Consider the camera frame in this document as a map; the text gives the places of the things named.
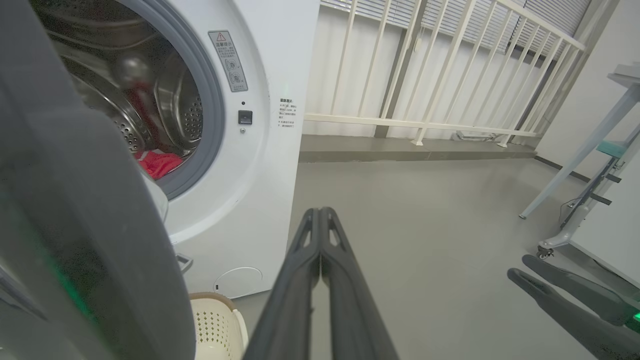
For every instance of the grey window blind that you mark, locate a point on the grey window blind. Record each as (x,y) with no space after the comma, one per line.
(550,15)
(375,10)

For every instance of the red and white garment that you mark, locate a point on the red and white garment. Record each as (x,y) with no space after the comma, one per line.
(157,162)

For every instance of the cream basket with brown rim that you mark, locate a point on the cream basket with brown rim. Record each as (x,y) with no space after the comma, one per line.
(215,330)

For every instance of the grey warning sticker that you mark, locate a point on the grey warning sticker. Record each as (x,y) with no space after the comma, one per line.
(228,60)

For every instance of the white front-load washing machine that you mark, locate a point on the white front-load washing machine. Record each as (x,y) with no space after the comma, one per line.
(265,200)

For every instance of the white slatted railing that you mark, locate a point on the white slatted railing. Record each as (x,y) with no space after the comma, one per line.
(400,124)

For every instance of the washing machine door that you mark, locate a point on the washing machine door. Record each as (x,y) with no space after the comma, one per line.
(60,200)

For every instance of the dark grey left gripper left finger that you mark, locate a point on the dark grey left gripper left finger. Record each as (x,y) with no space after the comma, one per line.
(287,310)

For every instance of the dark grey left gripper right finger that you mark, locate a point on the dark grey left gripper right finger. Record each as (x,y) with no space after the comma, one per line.
(352,310)

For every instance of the white wheeled table frame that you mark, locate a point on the white wheeled table frame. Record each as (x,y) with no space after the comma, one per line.
(575,165)

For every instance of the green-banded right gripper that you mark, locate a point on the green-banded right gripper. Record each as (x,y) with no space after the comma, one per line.
(636,320)

